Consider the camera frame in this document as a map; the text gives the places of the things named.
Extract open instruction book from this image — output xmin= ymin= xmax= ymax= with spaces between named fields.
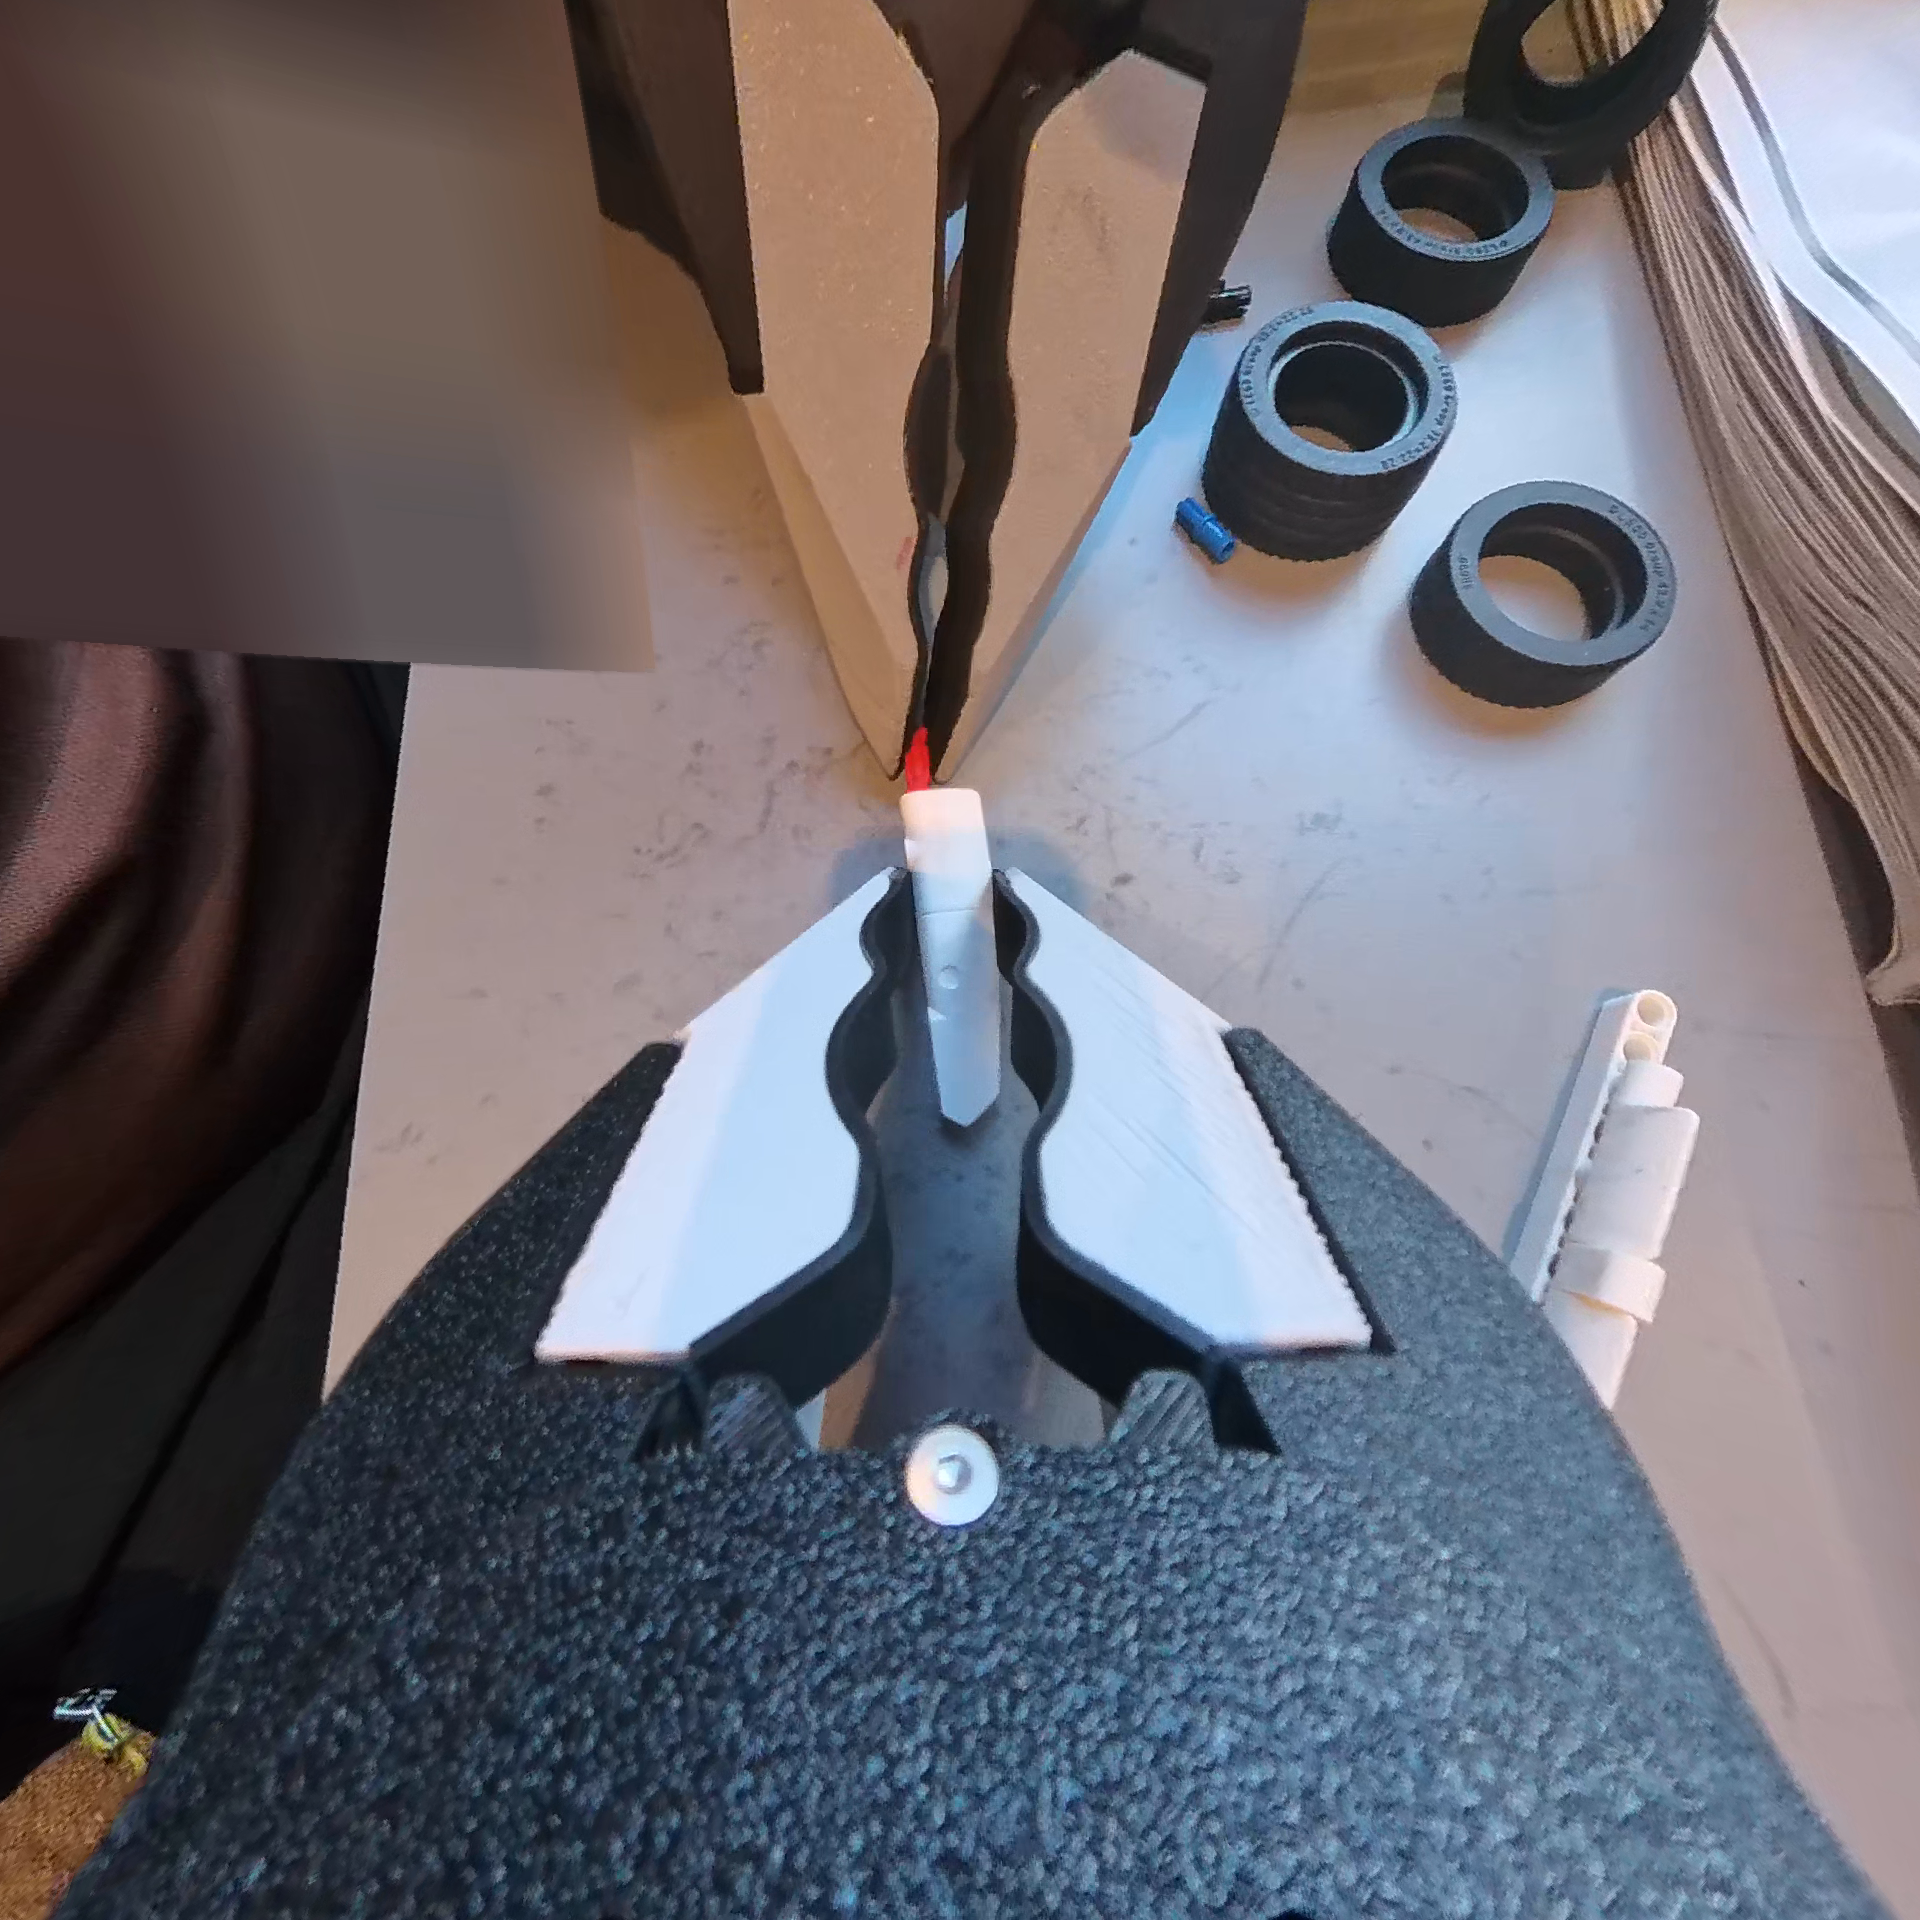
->
xmin=1614 ymin=0 xmax=1920 ymax=1007

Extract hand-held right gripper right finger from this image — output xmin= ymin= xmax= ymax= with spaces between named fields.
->
xmin=992 ymin=864 xmax=1378 ymax=1410

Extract person's torso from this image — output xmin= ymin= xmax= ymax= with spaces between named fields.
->
xmin=0 ymin=648 xmax=408 ymax=1368

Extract small white toy connector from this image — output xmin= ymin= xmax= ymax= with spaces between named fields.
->
xmin=897 ymin=785 xmax=992 ymax=915

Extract white toy brick piece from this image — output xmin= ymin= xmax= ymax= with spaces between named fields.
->
xmin=917 ymin=903 xmax=1002 ymax=1130

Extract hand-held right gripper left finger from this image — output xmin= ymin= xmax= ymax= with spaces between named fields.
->
xmin=537 ymin=870 xmax=904 ymax=1405

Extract tan wooden board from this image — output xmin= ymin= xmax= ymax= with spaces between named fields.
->
xmin=1275 ymin=0 xmax=1487 ymax=121

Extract person's legs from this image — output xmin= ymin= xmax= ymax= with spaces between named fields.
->
xmin=0 ymin=667 xmax=415 ymax=1785

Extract black rubber toy tire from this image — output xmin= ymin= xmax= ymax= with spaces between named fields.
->
xmin=1412 ymin=482 xmax=1685 ymax=708
xmin=1462 ymin=0 xmax=1717 ymax=188
xmin=1197 ymin=303 xmax=1457 ymax=562
xmin=1325 ymin=121 xmax=1553 ymax=329

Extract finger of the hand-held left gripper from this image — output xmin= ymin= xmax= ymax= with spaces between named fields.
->
xmin=727 ymin=0 xmax=966 ymax=778
xmin=927 ymin=41 xmax=1216 ymax=770

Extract white stepped brick assembly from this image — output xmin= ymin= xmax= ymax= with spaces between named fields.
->
xmin=1505 ymin=986 xmax=1703 ymax=1410

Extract grey desk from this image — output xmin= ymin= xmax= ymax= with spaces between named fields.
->
xmin=324 ymin=0 xmax=1920 ymax=1920

